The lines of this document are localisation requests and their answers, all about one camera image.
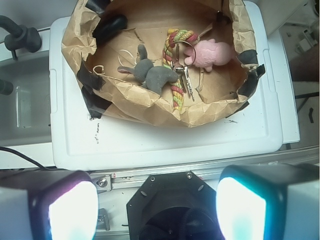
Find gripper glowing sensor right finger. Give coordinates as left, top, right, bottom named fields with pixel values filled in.
left=216, top=164, right=320, bottom=240

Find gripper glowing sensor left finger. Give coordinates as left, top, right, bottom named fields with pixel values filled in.
left=0, top=170, right=99, bottom=240

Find white plastic bin lid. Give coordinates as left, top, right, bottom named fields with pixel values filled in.
left=49, top=1, right=284, bottom=171

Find clear plastic container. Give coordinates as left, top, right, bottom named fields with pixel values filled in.
left=0, top=51, right=52, bottom=147

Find pink plush pig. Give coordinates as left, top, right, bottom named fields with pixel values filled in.
left=183, top=38, right=236, bottom=72

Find gray plush mouse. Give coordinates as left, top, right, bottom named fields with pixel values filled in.
left=117, top=44, right=179, bottom=96

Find brown paper bag tray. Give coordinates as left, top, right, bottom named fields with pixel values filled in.
left=61, top=0, right=266, bottom=128

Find black oblong object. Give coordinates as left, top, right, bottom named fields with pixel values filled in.
left=92, top=14, right=128, bottom=45

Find black cable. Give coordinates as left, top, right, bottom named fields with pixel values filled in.
left=0, top=146, right=66, bottom=171

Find aluminium extrusion rail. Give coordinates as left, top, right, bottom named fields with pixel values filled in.
left=89, top=145, right=320, bottom=193

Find black octagonal mount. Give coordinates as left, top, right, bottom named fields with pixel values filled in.
left=126, top=171, right=224, bottom=240

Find silver keys on ring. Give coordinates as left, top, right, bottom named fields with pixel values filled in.
left=173, top=40, right=196, bottom=102

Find black clamp handle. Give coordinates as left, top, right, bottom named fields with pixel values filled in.
left=0, top=15, right=42, bottom=61

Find multicolour braided rope toy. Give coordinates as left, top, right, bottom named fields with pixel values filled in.
left=162, top=28, right=200, bottom=110

